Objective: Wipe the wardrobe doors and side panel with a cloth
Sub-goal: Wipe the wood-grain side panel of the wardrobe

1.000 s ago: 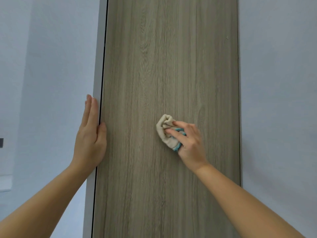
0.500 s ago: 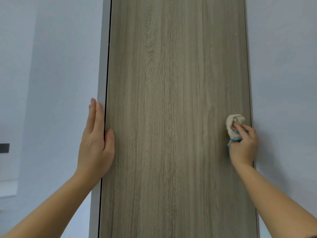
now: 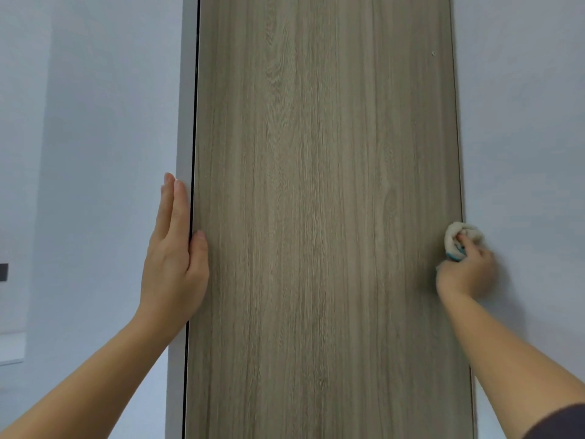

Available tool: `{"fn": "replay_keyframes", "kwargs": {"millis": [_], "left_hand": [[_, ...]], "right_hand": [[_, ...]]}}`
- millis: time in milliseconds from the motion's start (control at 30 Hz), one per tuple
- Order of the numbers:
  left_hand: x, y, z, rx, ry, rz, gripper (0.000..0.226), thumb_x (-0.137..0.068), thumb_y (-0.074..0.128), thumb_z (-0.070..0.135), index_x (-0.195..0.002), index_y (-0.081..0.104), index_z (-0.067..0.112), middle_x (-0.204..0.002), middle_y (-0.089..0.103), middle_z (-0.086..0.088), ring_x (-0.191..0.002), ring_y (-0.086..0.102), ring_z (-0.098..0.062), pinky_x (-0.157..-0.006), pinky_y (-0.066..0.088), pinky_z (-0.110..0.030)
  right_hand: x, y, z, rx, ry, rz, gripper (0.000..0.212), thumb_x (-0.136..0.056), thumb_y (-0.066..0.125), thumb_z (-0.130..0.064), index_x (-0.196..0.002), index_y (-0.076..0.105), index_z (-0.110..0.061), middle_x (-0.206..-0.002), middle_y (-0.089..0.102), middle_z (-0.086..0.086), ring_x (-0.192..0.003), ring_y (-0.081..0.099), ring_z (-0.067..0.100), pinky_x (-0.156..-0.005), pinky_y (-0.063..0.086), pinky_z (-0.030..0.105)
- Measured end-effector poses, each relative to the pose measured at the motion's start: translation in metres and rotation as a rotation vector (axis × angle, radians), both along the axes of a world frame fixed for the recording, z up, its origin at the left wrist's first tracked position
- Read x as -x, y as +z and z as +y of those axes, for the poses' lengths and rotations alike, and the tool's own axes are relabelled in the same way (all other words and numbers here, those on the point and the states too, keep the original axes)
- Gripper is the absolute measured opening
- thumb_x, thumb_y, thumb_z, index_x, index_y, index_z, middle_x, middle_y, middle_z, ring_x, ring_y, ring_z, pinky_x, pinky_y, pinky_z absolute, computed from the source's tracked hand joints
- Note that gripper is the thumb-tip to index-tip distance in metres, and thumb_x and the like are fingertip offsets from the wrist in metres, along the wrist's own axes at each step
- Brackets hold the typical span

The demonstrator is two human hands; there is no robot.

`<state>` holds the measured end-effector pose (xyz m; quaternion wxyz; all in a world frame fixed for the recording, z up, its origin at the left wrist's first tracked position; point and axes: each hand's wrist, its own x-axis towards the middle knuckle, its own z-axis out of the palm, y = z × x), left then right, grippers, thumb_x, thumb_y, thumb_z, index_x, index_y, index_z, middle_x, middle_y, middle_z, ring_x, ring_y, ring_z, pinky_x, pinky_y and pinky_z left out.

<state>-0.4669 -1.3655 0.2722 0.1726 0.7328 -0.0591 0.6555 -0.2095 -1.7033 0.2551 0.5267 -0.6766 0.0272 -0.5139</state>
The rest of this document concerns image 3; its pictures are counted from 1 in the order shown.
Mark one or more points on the person's right hand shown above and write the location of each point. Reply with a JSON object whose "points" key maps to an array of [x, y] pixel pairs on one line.
{"points": [[470, 278]]}

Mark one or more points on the white low cabinet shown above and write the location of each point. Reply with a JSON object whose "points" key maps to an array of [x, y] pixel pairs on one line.
{"points": [[11, 347]]}

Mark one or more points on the person's left forearm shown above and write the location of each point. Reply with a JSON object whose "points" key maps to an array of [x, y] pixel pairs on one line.
{"points": [[91, 388]]}

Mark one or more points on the person's right forearm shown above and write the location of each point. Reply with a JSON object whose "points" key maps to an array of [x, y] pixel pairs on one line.
{"points": [[512, 361]]}

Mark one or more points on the person's left hand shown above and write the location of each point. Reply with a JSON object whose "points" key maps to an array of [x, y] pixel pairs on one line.
{"points": [[173, 278]]}

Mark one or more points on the beige cloth with teal edge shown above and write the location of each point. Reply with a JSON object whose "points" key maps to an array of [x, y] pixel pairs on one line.
{"points": [[452, 237]]}

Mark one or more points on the dark grey sweater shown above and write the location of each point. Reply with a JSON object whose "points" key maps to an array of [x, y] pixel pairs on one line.
{"points": [[562, 425]]}

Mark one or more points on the black wall panel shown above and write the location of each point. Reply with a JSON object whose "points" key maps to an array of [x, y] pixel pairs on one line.
{"points": [[3, 272]]}

